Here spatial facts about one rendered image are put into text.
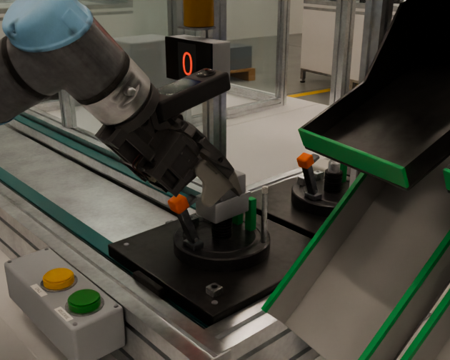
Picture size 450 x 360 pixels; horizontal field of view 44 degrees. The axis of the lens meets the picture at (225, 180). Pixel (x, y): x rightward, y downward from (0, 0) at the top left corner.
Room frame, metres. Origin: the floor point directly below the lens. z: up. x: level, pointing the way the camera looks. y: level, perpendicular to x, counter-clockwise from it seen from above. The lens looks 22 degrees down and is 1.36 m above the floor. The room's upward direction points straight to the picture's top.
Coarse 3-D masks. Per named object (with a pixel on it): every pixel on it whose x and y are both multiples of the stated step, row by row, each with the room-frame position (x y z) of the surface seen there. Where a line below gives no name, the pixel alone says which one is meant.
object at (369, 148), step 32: (416, 0) 0.59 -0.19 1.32; (448, 0) 0.62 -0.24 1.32; (416, 32) 0.60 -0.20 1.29; (448, 32) 0.62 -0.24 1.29; (384, 64) 0.57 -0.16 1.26; (416, 64) 0.60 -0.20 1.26; (448, 64) 0.57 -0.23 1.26; (352, 96) 0.55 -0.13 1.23; (384, 96) 0.56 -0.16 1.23; (416, 96) 0.54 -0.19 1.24; (448, 96) 0.52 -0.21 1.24; (320, 128) 0.53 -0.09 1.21; (352, 128) 0.52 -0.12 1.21; (384, 128) 0.51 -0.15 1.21; (416, 128) 0.49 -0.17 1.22; (448, 128) 0.44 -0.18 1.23; (352, 160) 0.46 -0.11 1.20; (384, 160) 0.43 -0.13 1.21; (416, 160) 0.42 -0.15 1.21
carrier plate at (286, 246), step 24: (120, 240) 0.74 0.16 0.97; (144, 240) 0.74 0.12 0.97; (168, 240) 0.74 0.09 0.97; (288, 240) 0.74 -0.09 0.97; (144, 264) 0.67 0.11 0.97; (168, 264) 0.67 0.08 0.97; (264, 264) 0.67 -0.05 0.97; (288, 264) 0.67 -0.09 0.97; (168, 288) 0.62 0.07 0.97; (192, 288) 0.61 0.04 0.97; (240, 288) 0.61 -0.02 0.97; (264, 288) 0.61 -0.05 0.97; (192, 312) 0.58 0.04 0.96; (216, 312) 0.56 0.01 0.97
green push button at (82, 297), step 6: (72, 294) 0.59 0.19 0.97; (78, 294) 0.59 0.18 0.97; (84, 294) 0.59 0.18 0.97; (90, 294) 0.59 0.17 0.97; (96, 294) 0.59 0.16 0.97; (72, 300) 0.58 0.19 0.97; (78, 300) 0.58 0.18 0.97; (84, 300) 0.58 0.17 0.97; (90, 300) 0.58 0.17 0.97; (96, 300) 0.58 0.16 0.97; (72, 306) 0.57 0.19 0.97; (78, 306) 0.57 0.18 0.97; (84, 306) 0.57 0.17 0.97; (90, 306) 0.57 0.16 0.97; (96, 306) 0.58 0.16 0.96; (78, 312) 0.57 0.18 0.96; (84, 312) 0.57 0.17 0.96
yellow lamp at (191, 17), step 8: (184, 0) 0.93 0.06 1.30; (192, 0) 0.92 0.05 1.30; (200, 0) 0.92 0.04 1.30; (208, 0) 0.92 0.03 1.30; (184, 8) 0.93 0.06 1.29; (192, 8) 0.92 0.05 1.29; (200, 8) 0.92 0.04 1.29; (208, 8) 0.92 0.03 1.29; (184, 16) 0.93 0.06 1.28; (192, 16) 0.92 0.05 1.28; (200, 16) 0.92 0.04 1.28; (208, 16) 0.92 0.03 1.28; (184, 24) 0.93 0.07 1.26; (192, 24) 0.92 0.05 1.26; (200, 24) 0.92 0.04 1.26; (208, 24) 0.92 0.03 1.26
